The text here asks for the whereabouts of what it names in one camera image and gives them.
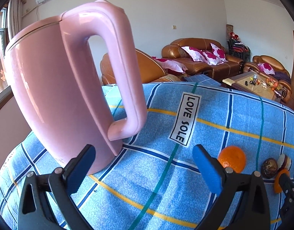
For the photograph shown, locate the stacked dark chairs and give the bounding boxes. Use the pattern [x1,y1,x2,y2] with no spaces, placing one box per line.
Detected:
[227,39,251,62]

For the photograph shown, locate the pink electric kettle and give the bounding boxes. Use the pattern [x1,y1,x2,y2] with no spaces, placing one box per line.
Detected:
[4,0,147,174]

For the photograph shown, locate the blue plaid table cloth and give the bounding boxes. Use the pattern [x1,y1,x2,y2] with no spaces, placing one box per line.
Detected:
[0,83,294,229]

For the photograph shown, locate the dark chocolate round toy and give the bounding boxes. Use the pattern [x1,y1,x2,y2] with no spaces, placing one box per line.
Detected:
[261,158,278,179]

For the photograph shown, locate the orange tangerine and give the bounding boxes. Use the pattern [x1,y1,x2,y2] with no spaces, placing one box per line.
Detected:
[274,169,290,194]
[218,145,246,173]

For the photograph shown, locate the brown leather near chair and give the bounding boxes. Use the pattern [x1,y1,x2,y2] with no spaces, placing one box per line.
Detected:
[100,48,182,86]

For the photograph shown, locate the pink floral cushion on floor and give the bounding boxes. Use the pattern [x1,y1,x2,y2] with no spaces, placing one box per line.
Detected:
[153,58,188,74]

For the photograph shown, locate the brown leather armchair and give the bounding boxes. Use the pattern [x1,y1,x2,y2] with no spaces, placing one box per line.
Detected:
[243,55,292,103]

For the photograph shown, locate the wooden coffee table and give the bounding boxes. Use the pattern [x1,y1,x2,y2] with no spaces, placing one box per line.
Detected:
[222,71,281,102]

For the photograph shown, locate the brown leather three-seat sofa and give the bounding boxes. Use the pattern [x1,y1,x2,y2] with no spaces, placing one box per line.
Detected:
[161,37,243,81]

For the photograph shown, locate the layered cylinder cake toy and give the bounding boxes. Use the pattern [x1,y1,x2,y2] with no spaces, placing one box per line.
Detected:
[277,154,292,172]

